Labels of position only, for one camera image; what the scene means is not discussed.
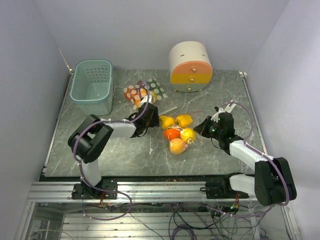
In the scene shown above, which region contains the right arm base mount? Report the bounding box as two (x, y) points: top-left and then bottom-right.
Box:
(199, 172), (249, 200)

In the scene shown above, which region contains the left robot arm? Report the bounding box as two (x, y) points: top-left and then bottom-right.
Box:
(67, 102), (160, 199)

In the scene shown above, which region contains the peach coloured fake fruit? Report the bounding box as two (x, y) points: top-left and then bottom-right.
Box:
(169, 138), (187, 155)

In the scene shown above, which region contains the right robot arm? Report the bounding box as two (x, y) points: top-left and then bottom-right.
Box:
(193, 112), (297, 207)

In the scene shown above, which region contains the yellow fake bell pepper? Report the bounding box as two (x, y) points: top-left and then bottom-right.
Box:
(175, 114), (193, 128)

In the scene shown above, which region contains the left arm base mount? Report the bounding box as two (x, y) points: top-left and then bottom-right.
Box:
(71, 180), (118, 200)

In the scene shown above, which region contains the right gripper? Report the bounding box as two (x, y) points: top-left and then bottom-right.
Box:
(193, 115), (223, 139)

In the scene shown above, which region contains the yellow fake lemon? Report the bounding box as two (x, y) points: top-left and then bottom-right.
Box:
(180, 128), (196, 144)

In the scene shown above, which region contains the polka dot zip bag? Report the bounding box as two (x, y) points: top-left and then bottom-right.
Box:
(123, 77), (178, 116)

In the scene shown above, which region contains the clear red-zip bag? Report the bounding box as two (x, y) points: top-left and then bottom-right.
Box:
(159, 110), (202, 156)

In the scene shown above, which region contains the yellow fake pear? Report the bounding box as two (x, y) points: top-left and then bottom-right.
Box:
(159, 115), (176, 130)

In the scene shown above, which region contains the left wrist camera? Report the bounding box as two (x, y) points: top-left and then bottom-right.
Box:
(138, 95), (154, 107)

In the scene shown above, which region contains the round mini drawer cabinet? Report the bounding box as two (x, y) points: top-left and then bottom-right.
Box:
(169, 41), (213, 93)

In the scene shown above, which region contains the teal plastic basket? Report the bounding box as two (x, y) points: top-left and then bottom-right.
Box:
(69, 59), (114, 116)

